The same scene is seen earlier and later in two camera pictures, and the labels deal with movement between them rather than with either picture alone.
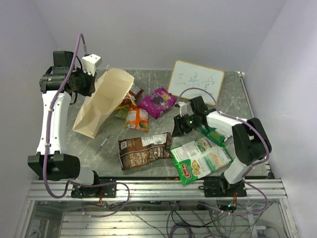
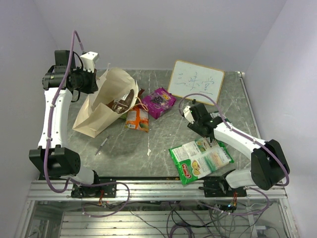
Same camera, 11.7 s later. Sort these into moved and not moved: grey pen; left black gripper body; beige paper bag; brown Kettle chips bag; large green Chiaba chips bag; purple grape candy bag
Moved: brown Kettle chips bag; beige paper bag
Not moved: grey pen; left black gripper body; large green Chiaba chips bag; purple grape candy bag
